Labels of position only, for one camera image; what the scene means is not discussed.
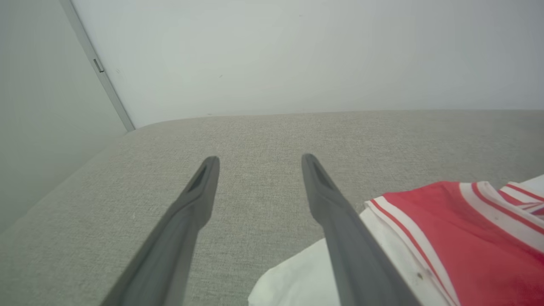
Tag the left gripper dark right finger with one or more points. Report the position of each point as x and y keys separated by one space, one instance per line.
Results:
x=357 y=263

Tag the red white basketball jersey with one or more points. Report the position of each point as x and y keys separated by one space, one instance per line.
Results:
x=467 y=238

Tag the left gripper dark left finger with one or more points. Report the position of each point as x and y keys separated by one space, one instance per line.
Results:
x=170 y=255

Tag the grey metal wall strip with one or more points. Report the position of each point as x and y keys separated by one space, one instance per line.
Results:
x=100 y=70

